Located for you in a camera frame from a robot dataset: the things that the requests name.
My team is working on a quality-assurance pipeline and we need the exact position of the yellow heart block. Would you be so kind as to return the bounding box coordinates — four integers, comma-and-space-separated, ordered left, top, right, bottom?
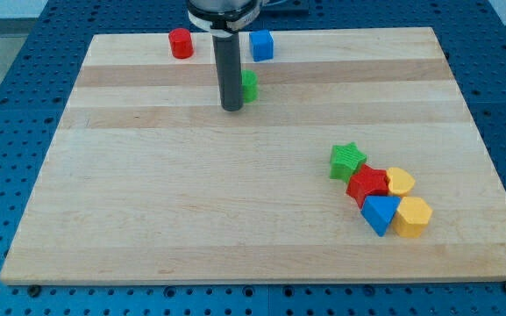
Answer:
386, 167, 416, 197

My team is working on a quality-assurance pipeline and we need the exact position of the blue triangle block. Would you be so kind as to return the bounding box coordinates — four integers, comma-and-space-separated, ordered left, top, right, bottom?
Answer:
361, 196, 401, 237

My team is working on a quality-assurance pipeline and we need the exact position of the green star block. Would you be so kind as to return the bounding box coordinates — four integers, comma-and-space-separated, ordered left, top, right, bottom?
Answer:
329, 142, 367, 183

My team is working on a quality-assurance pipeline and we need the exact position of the red star block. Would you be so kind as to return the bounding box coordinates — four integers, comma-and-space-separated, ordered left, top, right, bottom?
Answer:
346, 164, 388, 209

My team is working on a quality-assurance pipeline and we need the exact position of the blue cube block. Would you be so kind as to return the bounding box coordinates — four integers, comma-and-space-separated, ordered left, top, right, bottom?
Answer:
249, 30, 274, 62

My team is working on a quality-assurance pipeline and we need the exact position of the wooden board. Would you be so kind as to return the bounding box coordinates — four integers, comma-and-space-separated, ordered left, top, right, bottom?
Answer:
0, 27, 506, 286

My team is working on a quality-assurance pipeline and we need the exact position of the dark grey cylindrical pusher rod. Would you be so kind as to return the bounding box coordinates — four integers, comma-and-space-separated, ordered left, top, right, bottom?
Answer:
212, 33, 244, 112

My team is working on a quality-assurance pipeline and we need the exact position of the green cylinder block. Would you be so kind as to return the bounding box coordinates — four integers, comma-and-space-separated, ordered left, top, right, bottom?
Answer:
241, 69, 258, 103

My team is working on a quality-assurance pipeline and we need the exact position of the yellow hexagon block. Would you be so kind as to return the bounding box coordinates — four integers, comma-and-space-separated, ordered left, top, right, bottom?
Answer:
391, 197, 433, 238

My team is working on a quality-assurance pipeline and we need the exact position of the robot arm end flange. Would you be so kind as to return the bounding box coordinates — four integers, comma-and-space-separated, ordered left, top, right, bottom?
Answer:
186, 0, 266, 38

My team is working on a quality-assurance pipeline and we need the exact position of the red cylinder block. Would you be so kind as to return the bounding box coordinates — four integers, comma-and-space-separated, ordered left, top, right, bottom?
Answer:
168, 28, 194, 59

